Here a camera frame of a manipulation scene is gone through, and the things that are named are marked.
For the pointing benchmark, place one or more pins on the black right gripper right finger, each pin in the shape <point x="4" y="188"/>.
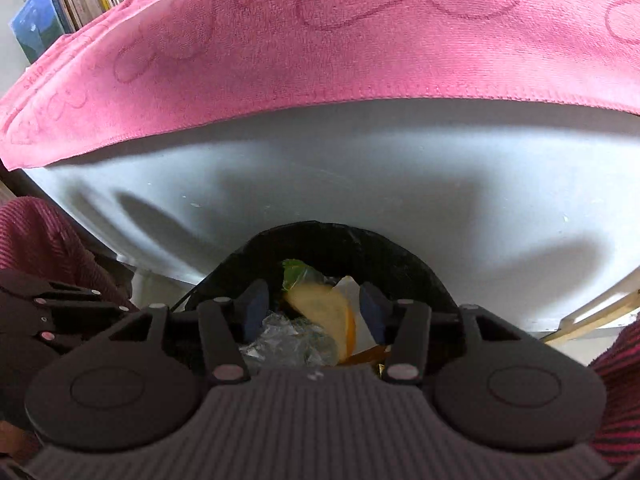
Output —
<point x="424" y="339"/>

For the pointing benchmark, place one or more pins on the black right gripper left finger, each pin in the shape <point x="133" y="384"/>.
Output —
<point x="207" y="335"/>

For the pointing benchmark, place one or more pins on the orange peel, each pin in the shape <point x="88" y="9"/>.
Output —
<point x="329" y="309"/>

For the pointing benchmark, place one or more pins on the clear plastic bag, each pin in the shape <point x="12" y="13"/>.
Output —
<point x="282" y="342"/>

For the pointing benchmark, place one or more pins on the green white candy wrapper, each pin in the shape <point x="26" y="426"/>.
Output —
<point x="295" y="273"/>

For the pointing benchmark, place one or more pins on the row of books beside crate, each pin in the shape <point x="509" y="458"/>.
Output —
<point x="65" y="5"/>

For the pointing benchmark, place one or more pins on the maroon striped trouser leg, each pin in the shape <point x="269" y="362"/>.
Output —
<point x="37" y="240"/>

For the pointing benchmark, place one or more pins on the black trash bin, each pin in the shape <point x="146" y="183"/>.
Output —
<point x="334" y="250"/>

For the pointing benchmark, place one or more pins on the white table front panel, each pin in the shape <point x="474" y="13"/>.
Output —
<point x="530" y="210"/>

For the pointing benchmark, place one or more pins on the pink bunny pattern cloth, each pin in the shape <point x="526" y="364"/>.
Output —
<point x="150" y="67"/>

